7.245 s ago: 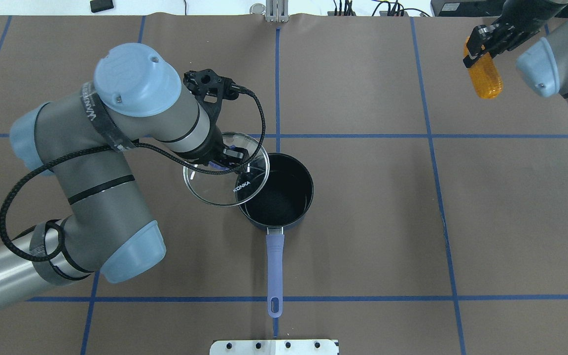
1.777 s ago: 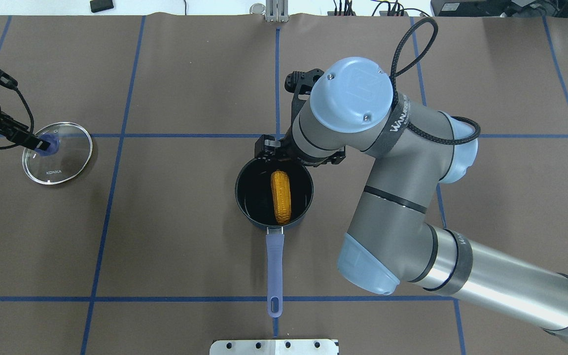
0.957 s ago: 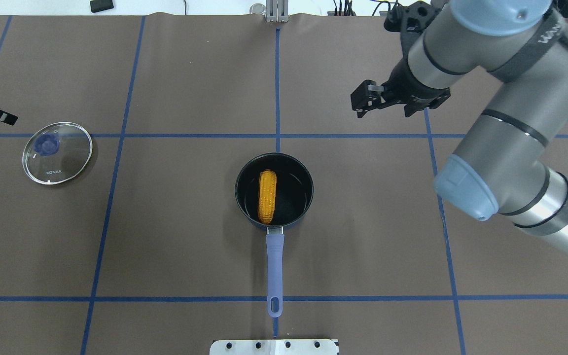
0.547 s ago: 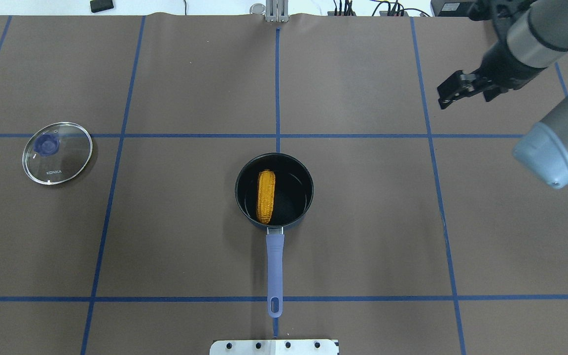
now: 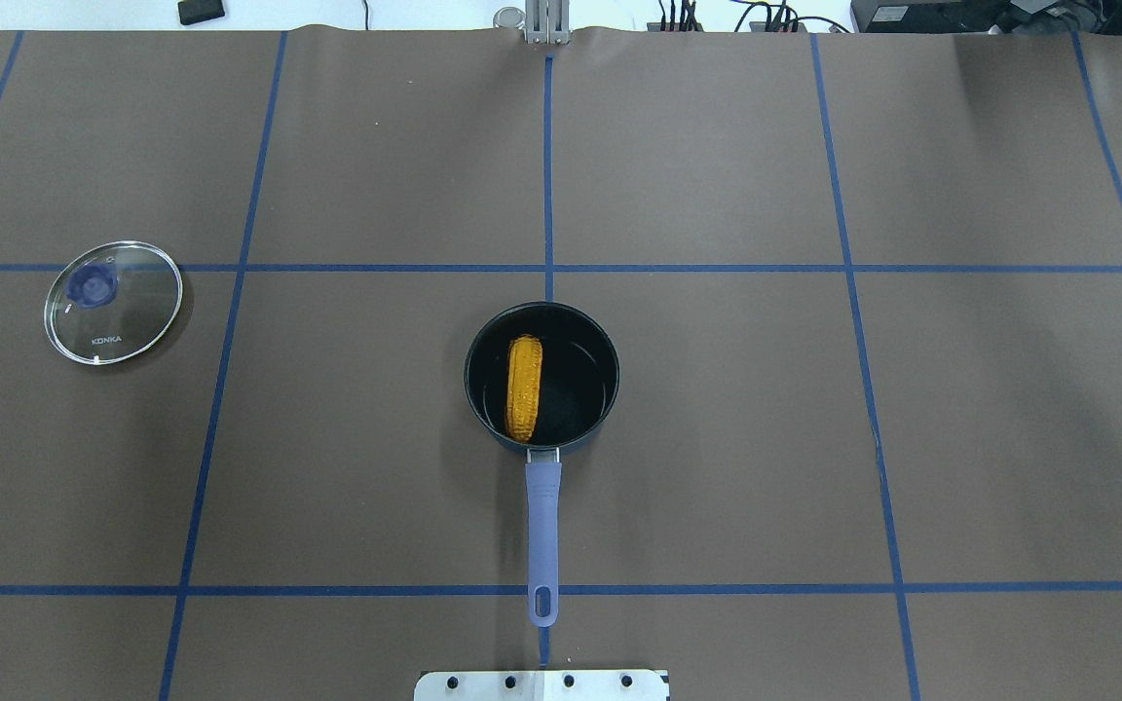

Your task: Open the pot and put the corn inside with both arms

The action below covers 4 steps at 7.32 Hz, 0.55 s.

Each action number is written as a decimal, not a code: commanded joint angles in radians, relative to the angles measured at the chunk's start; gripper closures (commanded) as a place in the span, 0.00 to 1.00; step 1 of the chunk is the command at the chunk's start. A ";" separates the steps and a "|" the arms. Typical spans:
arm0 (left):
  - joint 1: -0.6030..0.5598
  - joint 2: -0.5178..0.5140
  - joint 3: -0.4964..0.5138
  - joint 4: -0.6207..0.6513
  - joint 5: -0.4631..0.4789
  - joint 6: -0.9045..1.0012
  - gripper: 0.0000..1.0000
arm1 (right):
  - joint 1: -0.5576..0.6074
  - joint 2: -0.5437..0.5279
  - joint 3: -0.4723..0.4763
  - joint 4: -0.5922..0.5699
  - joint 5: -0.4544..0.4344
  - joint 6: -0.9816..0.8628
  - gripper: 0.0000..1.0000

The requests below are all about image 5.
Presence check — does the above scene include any aluminium frame post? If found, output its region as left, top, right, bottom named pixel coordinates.
left=524, top=0, right=571, bottom=45

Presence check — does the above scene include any yellow plastic corn cob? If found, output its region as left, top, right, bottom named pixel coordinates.
left=504, top=336, right=543, bottom=443

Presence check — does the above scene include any white robot mounting base plate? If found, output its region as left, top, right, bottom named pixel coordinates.
left=413, top=668, right=671, bottom=700

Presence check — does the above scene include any black phone on table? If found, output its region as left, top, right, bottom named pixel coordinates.
left=175, top=0, right=226, bottom=27

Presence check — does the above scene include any dark blue saucepan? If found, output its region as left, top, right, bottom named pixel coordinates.
left=463, top=301, right=620, bottom=629

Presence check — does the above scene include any glass pot lid blue knob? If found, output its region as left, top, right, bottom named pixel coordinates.
left=43, top=240, right=184, bottom=367

